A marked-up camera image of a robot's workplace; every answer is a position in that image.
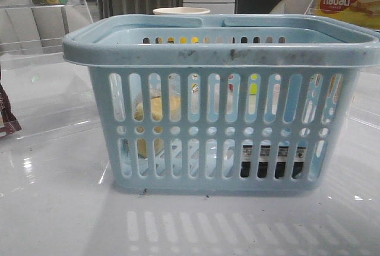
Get packaged bread slice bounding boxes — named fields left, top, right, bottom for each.
left=134, top=82, right=181, bottom=159

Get black tissue pack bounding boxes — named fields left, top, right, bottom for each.
left=240, top=145, right=307, bottom=179

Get light blue plastic basket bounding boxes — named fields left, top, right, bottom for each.
left=63, top=14, right=379, bottom=195

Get white paper cup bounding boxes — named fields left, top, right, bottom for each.
left=153, top=7, right=210, bottom=15

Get clear acrylic stand right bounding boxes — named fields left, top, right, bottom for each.
left=304, top=0, right=318, bottom=15

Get dark red snack packet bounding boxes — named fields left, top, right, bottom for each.
left=1, top=86, right=21, bottom=138

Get clear acrylic display shelf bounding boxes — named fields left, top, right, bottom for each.
left=1, top=0, right=93, bottom=70

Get yellow nabati wafer box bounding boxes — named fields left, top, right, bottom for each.
left=312, top=0, right=379, bottom=30

